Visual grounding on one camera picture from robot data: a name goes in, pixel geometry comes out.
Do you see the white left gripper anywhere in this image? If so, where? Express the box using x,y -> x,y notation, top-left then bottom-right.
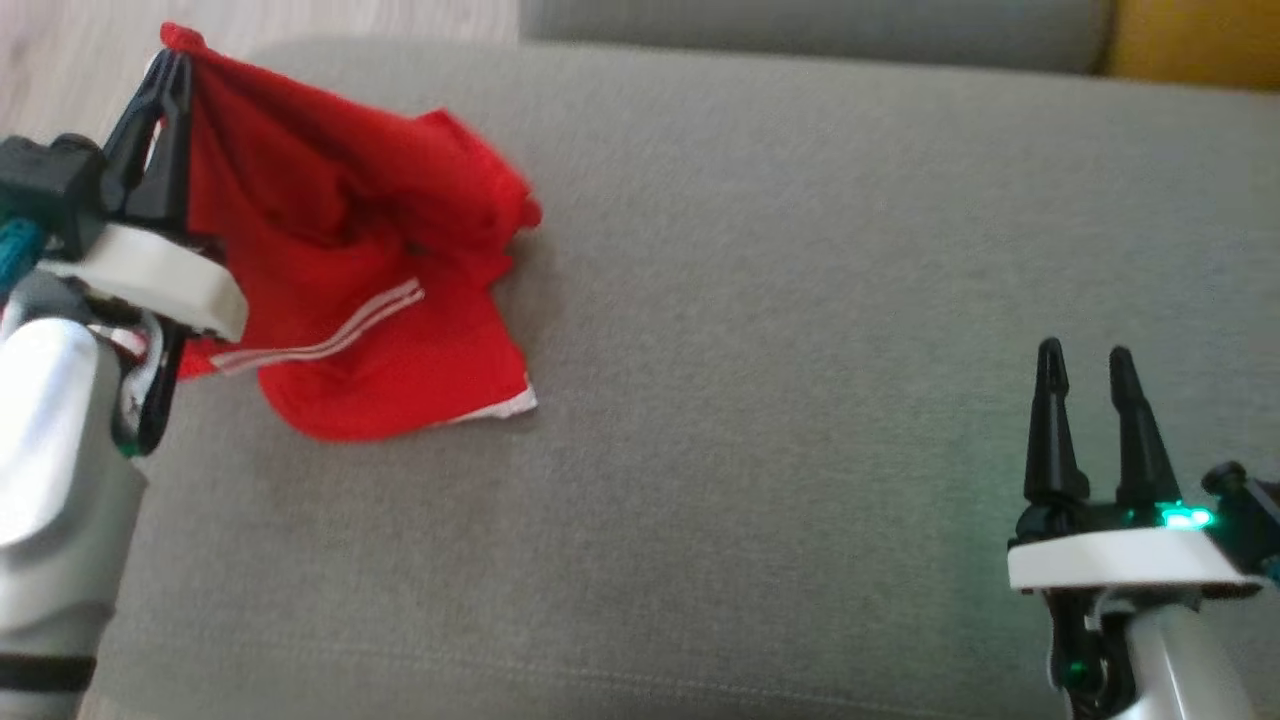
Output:
40,50 -> 249,343

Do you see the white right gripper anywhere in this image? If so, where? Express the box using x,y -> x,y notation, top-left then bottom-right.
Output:
1005,338 -> 1269,596

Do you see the red jersey with letter print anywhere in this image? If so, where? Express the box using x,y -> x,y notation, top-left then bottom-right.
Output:
160,22 -> 543,443

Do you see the large grey sofa seat cushion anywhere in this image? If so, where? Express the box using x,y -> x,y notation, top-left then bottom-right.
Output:
100,40 -> 1280,720

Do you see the big yellow sofa backrest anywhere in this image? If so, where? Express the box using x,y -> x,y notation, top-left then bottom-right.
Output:
1105,0 -> 1280,93

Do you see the left camera cable teal plug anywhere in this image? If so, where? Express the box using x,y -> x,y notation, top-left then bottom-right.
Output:
0,220 -> 46,301

